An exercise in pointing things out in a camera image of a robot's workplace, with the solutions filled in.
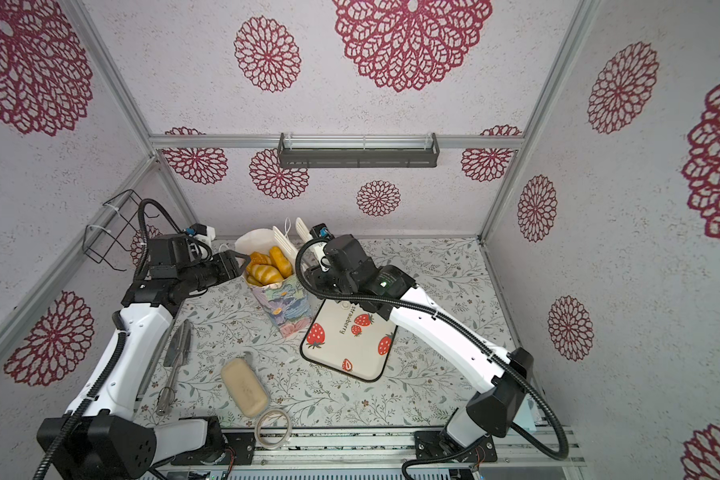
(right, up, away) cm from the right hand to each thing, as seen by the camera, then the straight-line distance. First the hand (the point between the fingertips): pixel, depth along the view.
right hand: (313, 263), depth 69 cm
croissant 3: (-20, -5, +18) cm, 28 cm away
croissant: (-13, +1, +21) cm, 24 cm away
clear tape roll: (-12, -43, +9) cm, 46 cm away
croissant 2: (-17, -3, +16) cm, 24 cm away
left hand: (-20, -1, +8) cm, 21 cm away
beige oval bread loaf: (-20, -33, +11) cm, 40 cm away
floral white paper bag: (-10, -11, +13) cm, 19 cm away
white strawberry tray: (+8, -23, +24) cm, 34 cm away
